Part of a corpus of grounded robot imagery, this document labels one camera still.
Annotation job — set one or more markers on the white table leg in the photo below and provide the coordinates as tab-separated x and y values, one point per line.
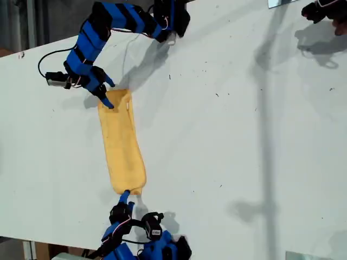
28	250

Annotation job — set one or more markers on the grey metal post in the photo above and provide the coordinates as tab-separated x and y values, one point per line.
31	24

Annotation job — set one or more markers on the person's hand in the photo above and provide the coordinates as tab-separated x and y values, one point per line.
341	27

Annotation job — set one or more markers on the yellow square towel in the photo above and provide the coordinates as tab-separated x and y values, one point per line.
122	149

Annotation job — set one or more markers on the black camera stalk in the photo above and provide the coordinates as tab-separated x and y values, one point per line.
137	223

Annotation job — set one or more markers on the white plastic container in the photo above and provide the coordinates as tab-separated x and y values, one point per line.
65	256

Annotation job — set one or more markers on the black camera box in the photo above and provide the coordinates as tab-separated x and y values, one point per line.
153	227
55	80

